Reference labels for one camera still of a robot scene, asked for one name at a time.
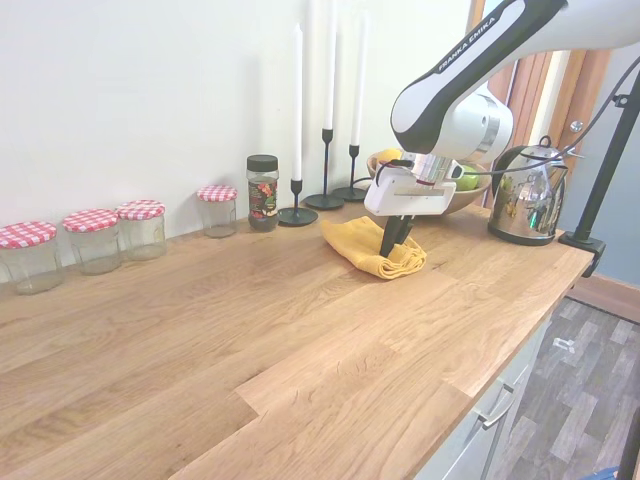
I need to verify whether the green apple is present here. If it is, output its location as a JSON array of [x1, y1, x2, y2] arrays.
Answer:
[[456, 164, 483, 192]]

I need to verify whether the wooden fruit bowl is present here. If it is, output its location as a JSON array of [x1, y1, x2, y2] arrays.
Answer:
[[365, 148, 494, 217]]

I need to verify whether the glass jar red gingham lid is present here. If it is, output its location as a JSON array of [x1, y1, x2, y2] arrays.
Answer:
[[62, 208, 123, 277], [115, 199, 168, 262], [0, 220, 65, 296], [195, 184, 239, 239]]

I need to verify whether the white base cabinet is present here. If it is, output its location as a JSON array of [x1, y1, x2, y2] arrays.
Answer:
[[413, 299, 557, 480]]

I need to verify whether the white taper candle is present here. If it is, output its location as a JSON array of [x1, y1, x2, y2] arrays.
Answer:
[[291, 22, 305, 182], [322, 0, 337, 131], [350, 16, 368, 147]]

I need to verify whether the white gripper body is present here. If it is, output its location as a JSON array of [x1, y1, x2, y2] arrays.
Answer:
[[363, 168, 458, 219]]

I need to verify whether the black clamp camera stand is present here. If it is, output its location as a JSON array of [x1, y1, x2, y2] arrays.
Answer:
[[558, 44, 640, 279]]

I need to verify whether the medium black candle holder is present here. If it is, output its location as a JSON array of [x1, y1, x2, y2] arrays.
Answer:
[[331, 143, 373, 203]]

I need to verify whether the short black candle holder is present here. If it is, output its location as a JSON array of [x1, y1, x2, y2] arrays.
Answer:
[[277, 176, 319, 228]]

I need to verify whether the yellow cloth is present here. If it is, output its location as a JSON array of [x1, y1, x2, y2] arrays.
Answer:
[[319, 215, 429, 282]]

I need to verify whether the metal drawer handle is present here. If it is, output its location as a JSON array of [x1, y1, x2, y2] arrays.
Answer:
[[474, 381, 517, 429]]

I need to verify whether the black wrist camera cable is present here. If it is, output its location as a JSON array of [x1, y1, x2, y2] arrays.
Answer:
[[457, 67, 640, 177]]

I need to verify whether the spice jar black lid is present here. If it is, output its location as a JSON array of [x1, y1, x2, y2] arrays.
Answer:
[[245, 154, 281, 234]]

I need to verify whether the tall black candle holder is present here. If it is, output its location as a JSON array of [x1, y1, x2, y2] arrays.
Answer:
[[303, 127, 347, 211]]

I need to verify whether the brown wooden door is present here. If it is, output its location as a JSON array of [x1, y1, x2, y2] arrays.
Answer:
[[467, 0, 614, 211]]

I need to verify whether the shiny steel kettle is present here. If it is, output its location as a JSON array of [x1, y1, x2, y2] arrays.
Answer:
[[487, 134, 572, 248]]

